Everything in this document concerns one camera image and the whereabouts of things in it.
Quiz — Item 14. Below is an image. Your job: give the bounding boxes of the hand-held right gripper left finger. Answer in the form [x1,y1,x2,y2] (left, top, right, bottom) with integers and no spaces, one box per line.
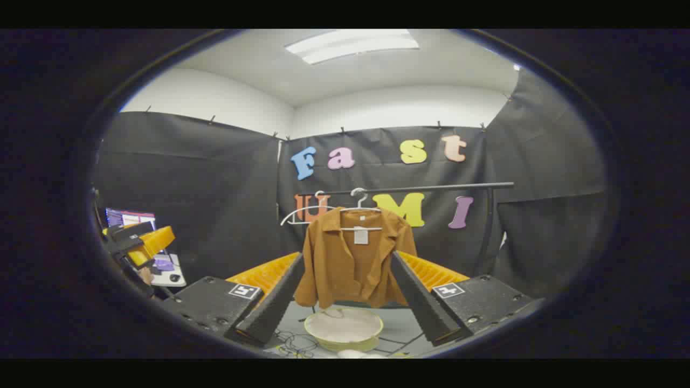
[161,251,306,348]

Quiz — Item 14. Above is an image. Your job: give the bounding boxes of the black backdrop cloth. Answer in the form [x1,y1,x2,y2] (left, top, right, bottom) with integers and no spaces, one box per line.
[93,67,610,302]

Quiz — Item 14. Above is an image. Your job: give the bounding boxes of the black floor cables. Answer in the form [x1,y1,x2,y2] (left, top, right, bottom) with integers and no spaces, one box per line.
[272,329,321,357]

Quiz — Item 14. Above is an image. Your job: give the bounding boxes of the white clothes hanger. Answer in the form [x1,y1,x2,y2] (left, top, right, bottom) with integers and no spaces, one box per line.
[340,188,383,232]
[280,190,336,226]

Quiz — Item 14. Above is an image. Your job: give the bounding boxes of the computer monitor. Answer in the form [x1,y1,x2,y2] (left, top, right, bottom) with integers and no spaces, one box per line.
[105,207,157,230]

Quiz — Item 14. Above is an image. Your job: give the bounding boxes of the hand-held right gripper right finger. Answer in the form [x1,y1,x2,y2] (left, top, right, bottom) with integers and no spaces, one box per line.
[390,250,545,347]

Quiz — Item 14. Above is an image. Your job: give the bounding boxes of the ceiling light panel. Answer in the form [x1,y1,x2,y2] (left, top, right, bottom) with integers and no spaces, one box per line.
[285,30,420,65]

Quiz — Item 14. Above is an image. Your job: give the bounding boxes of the brown shirt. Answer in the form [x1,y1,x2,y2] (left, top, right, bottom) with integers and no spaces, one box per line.
[294,206,418,309]

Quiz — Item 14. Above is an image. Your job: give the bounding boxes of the white laundry hamper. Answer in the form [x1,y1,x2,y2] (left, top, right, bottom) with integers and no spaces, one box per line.
[303,307,384,352]

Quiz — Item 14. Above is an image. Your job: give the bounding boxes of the white desk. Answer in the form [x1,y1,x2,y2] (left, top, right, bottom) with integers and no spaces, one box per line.
[148,253,187,287]

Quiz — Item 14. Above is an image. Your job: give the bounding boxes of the black clothes rack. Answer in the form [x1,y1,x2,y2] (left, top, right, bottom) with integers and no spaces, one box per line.
[294,182,515,281]

